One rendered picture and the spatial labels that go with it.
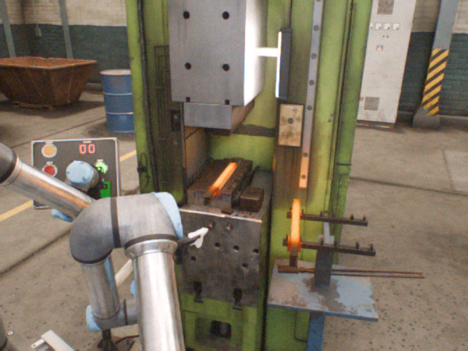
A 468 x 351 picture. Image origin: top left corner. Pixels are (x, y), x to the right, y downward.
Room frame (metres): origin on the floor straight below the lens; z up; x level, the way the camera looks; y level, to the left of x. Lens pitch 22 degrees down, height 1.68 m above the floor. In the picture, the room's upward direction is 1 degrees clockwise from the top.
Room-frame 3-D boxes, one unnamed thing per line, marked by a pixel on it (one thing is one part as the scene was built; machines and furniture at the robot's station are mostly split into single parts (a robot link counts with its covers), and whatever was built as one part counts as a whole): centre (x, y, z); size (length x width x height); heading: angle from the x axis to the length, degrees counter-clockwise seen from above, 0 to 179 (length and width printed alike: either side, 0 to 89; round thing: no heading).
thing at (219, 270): (1.70, 0.00, 0.69); 0.56 x 0.38 x 0.45; 165
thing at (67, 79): (7.63, 3.79, 0.42); 1.89 x 1.20 x 0.85; 67
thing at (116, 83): (6.03, 1.75, 0.44); 0.59 x 0.59 x 0.88
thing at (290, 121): (1.55, -0.23, 1.27); 0.09 x 0.02 x 0.17; 75
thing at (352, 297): (1.26, -0.35, 0.69); 0.40 x 0.30 x 0.02; 79
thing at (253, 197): (1.51, -0.08, 0.95); 0.12 x 0.08 x 0.06; 165
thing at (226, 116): (1.70, 0.05, 1.32); 0.42 x 0.20 x 0.10; 165
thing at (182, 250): (1.06, 0.20, 0.97); 0.12 x 0.08 x 0.09; 165
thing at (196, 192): (1.70, 0.05, 0.96); 0.42 x 0.20 x 0.09; 165
